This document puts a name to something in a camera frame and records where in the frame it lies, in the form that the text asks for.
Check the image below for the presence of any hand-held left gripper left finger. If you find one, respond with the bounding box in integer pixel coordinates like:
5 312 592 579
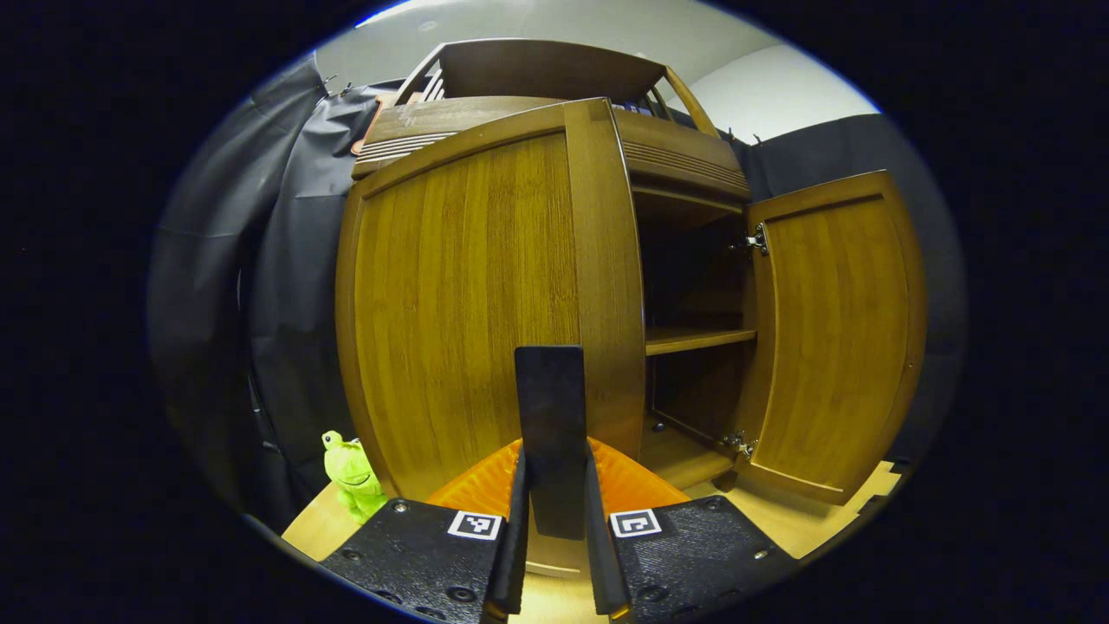
319 438 531 624

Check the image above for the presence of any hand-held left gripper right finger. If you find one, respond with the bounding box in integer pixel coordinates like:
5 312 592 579
582 436 800 623

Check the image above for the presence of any black door handle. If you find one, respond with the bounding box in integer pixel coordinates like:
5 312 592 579
514 345 587 541

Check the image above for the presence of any wooden shoe cabinet door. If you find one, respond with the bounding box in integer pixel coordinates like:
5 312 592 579
735 170 928 506
335 97 646 580

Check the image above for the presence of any wooden double-door shoe cabinet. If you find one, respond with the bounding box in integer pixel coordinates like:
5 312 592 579
335 38 928 580

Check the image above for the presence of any green frog plush toy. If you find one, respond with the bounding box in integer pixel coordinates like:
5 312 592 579
321 430 389 525

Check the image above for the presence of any wooden inner shelf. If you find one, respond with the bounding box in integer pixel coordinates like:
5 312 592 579
645 327 757 357

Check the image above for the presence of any black backdrop cloth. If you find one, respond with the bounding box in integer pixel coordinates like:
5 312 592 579
147 56 967 530

